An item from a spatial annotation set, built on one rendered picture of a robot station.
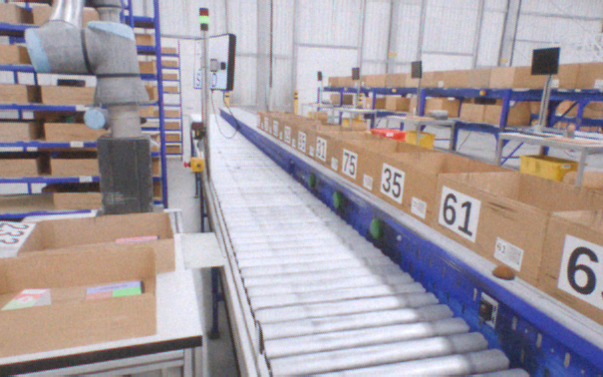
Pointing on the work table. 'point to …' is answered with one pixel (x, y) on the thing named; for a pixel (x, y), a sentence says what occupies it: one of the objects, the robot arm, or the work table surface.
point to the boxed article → (30, 299)
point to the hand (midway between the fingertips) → (157, 143)
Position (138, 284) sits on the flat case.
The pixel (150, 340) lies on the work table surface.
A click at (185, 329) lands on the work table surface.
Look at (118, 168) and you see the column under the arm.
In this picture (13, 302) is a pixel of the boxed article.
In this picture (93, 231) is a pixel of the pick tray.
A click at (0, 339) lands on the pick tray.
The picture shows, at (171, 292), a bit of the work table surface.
